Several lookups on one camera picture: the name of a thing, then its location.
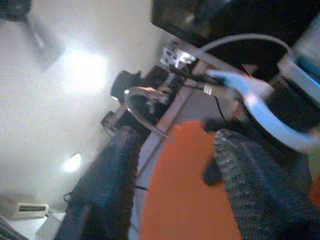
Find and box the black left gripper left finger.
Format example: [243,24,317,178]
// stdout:
[53,125,141,240]

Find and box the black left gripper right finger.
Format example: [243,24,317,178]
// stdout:
[202,128,320,240]

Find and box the orange plastic bowl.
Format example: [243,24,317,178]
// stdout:
[139,119,243,240]

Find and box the white vented box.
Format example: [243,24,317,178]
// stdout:
[0,194,50,221]

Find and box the clear glass dish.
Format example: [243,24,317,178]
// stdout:
[123,86,177,138]

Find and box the large black appliance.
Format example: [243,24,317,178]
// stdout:
[151,0,320,68]

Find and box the thin white hose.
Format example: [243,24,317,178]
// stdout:
[199,33,298,73]

